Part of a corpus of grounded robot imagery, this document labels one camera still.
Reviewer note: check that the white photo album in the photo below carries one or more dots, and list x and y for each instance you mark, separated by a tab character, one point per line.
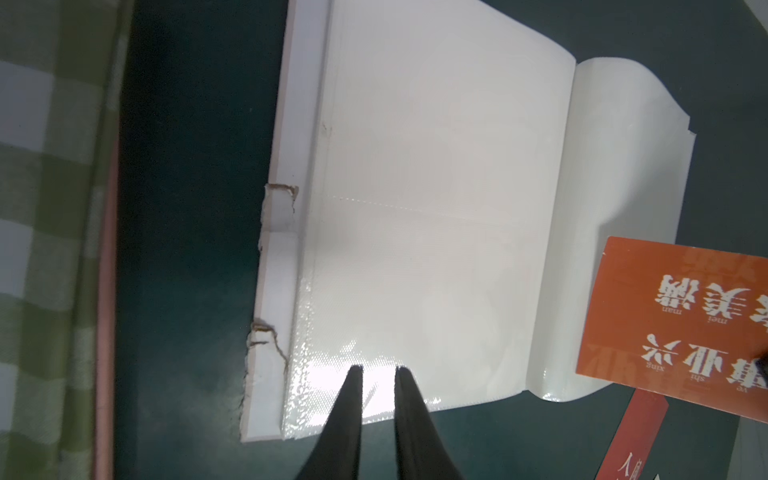
442	183

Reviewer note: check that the orange photo card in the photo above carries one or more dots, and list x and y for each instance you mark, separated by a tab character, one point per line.
685	322

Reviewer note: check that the green checkered photo album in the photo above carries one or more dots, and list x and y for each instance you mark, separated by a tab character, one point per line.
62	65

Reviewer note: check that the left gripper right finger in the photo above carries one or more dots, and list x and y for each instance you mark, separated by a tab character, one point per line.
420	451

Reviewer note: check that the red photo card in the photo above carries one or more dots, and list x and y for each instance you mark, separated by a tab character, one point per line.
629	450

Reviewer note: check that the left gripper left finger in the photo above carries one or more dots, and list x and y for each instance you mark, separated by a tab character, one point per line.
336	454

